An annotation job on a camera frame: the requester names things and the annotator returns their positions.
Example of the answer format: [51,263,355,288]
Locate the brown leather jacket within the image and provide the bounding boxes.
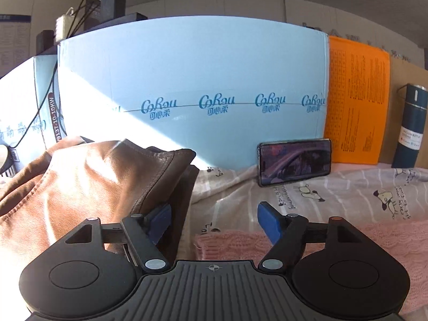
[1,138,199,270]

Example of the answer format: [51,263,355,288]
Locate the pink knitted sweater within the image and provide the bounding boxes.
[193,220,427,320]

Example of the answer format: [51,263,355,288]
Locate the cartoon dog print bedsheet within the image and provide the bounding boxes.
[178,167,427,263]

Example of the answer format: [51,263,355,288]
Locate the black smartphone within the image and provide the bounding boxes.
[257,138,332,187]

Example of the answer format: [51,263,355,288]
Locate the dark blue vacuum bottle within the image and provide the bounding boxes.
[392,83,427,168]

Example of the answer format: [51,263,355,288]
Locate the light blue tissue carton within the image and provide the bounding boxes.
[58,16,329,170]

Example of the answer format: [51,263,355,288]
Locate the orange printed box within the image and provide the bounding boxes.
[324,36,390,165]

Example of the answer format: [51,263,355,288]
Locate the brown cardboard box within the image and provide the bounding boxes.
[379,56,427,165]

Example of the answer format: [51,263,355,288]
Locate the white power strip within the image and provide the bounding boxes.
[55,7,76,43]

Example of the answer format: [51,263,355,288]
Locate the black power adapter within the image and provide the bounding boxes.
[83,0,127,30]

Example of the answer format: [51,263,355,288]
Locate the wall notice board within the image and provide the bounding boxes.
[0,14,31,77]

